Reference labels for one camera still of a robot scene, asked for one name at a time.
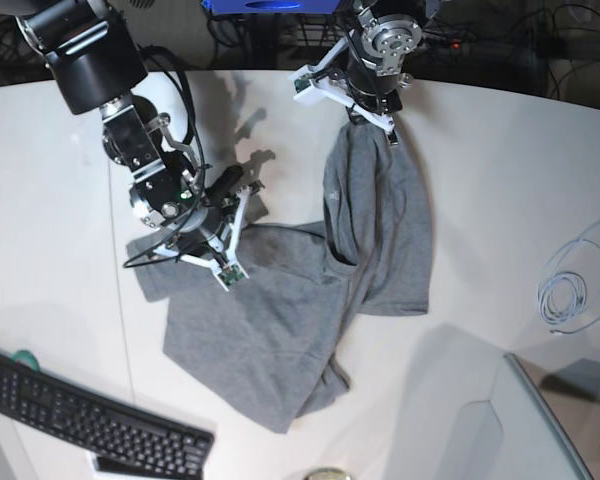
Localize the blue base plate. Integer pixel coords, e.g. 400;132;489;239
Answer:
202;0;340;15

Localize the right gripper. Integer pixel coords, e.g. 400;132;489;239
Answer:
154;190;269;260

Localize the coiled white cable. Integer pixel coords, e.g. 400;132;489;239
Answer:
537;215;600;336

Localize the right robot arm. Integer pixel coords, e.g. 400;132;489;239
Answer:
14;1;259;268

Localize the grey t-shirt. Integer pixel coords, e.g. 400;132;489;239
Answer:
136;124;433;434

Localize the round brass object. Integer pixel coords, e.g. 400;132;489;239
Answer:
303;467;353;480

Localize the green tape roll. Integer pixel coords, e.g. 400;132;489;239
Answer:
11;350;40;372

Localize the black computer keyboard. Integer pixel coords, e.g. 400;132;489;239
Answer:
0;353;214;479

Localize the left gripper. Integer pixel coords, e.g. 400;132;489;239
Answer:
344;59;405;148

